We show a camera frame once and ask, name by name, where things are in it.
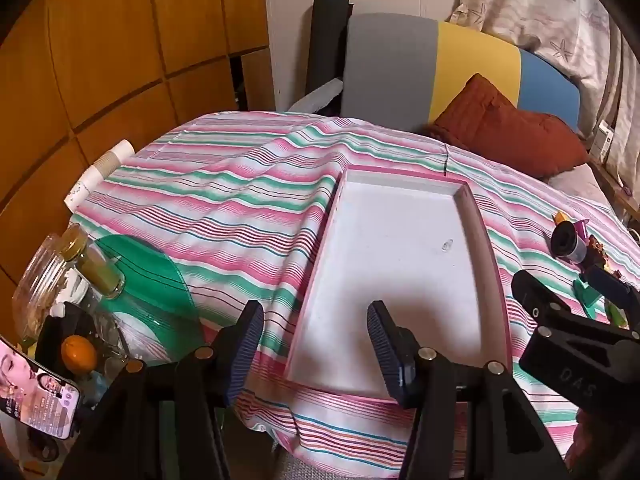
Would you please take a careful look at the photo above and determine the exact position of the brown flower-shaped toy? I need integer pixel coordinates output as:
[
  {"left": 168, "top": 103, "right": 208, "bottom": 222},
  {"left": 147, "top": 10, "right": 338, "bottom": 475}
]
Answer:
[{"left": 582, "top": 237, "right": 623, "bottom": 281}]

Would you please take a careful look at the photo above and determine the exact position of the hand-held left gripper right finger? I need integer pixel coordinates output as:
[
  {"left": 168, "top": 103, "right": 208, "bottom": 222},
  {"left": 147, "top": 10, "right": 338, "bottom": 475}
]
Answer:
[{"left": 366, "top": 300, "right": 571, "bottom": 480}]

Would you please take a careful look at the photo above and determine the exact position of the green translucent plate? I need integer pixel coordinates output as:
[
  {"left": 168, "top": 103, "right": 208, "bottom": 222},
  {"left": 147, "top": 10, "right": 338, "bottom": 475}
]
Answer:
[{"left": 92, "top": 235, "right": 198, "bottom": 366}]

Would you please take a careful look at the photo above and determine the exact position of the printed beige curtain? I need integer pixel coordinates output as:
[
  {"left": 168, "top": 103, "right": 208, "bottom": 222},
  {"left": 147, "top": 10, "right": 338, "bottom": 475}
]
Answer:
[{"left": 447, "top": 0, "right": 640, "bottom": 191}]

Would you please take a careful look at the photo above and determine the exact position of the orange fruit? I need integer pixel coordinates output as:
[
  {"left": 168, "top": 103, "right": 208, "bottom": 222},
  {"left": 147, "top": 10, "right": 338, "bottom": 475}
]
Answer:
[{"left": 61, "top": 336, "right": 98, "bottom": 375}]

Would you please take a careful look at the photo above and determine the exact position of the pale pink bedsheet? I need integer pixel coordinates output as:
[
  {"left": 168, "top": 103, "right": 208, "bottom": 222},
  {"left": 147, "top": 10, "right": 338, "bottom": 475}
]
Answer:
[{"left": 547, "top": 165, "right": 616, "bottom": 206}]

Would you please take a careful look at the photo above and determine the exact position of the white tray with pink rim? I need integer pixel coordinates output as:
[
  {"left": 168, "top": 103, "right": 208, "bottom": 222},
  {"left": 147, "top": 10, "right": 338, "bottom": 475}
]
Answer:
[{"left": 284, "top": 165, "right": 513, "bottom": 398}]

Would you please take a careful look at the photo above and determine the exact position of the smartphone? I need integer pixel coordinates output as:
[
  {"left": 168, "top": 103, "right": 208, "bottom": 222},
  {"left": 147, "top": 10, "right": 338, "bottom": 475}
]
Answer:
[{"left": 0, "top": 335, "right": 81, "bottom": 441}]

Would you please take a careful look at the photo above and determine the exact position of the rust red cushion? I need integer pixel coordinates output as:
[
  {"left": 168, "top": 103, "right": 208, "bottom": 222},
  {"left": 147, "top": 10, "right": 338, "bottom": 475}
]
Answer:
[{"left": 420, "top": 74, "right": 591, "bottom": 178}]

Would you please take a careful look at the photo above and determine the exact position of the green spice bottle gold lid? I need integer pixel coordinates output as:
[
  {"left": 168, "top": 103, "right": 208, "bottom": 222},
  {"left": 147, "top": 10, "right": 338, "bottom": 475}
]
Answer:
[{"left": 60, "top": 225, "right": 126, "bottom": 301}]

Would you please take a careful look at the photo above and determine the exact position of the white cardboard box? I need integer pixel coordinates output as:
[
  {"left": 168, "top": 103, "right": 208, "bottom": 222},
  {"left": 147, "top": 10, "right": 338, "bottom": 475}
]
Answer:
[{"left": 589, "top": 121, "right": 618, "bottom": 161}]

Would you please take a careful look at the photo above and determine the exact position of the grey yellow blue chair back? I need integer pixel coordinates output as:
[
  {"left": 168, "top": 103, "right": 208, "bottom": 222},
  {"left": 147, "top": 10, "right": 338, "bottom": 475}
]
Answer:
[{"left": 340, "top": 12, "right": 583, "bottom": 136}]

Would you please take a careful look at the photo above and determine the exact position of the wooden wardrobe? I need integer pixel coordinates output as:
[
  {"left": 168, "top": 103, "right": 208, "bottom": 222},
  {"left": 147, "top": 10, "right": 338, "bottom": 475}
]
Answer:
[{"left": 0, "top": 0, "right": 276, "bottom": 331}]

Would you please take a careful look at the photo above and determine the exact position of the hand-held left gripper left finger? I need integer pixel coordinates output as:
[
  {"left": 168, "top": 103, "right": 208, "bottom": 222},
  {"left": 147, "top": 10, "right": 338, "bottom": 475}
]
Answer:
[{"left": 57, "top": 300, "right": 265, "bottom": 480}]

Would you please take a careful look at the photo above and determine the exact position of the wooden bedside shelf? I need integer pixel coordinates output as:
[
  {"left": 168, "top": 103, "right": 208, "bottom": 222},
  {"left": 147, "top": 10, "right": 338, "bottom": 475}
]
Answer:
[{"left": 590, "top": 157, "right": 640, "bottom": 221}]

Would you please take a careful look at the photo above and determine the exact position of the grey bottle with black cap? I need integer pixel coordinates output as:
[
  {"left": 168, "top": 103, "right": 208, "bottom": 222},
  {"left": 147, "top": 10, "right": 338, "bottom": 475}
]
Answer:
[{"left": 550, "top": 222, "right": 598, "bottom": 266}]

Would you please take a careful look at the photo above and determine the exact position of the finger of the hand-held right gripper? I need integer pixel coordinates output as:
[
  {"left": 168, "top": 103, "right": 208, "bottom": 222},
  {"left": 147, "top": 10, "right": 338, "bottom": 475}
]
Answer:
[
  {"left": 585, "top": 262, "right": 640, "bottom": 311},
  {"left": 511, "top": 270, "right": 568, "bottom": 328}
]

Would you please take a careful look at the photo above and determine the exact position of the paper cup stack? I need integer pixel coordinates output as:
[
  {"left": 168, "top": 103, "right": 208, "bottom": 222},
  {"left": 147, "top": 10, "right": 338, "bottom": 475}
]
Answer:
[{"left": 63, "top": 140, "right": 135, "bottom": 212}]

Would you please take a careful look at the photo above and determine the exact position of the teal plastic toy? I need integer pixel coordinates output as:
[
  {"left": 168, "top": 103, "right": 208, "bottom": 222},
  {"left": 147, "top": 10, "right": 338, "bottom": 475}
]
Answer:
[{"left": 572, "top": 280, "right": 601, "bottom": 320}]

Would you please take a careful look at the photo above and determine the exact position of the clear glass jar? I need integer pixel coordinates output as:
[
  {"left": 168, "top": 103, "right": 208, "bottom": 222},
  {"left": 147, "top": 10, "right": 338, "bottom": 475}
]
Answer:
[{"left": 11, "top": 234, "right": 91, "bottom": 341}]

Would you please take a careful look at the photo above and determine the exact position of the green round toy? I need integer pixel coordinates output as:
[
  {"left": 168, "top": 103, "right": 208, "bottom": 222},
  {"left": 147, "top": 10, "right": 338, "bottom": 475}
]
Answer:
[{"left": 602, "top": 297, "right": 632, "bottom": 328}]

